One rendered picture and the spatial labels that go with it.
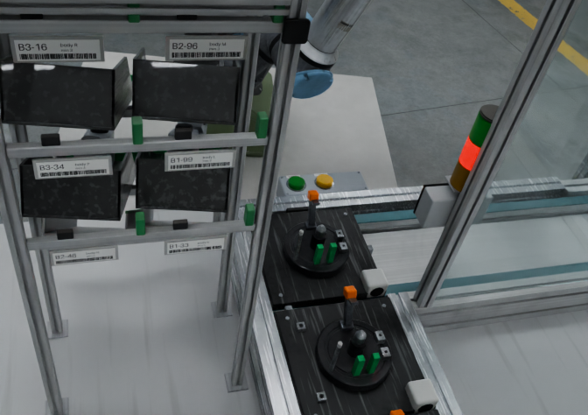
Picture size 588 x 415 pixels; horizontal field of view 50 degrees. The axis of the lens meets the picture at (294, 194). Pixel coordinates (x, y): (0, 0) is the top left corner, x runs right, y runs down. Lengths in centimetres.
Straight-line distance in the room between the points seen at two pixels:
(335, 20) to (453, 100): 239
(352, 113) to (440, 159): 142
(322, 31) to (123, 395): 86
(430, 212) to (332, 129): 76
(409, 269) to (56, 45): 98
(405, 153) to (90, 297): 218
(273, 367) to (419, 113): 256
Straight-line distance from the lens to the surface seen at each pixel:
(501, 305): 145
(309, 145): 178
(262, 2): 69
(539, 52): 96
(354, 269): 134
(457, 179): 113
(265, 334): 123
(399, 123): 346
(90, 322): 135
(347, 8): 142
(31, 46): 70
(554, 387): 148
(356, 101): 199
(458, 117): 364
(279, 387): 117
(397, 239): 150
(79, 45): 69
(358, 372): 116
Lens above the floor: 197
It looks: 43 degrees down
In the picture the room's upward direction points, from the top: 11 degrees clockwise
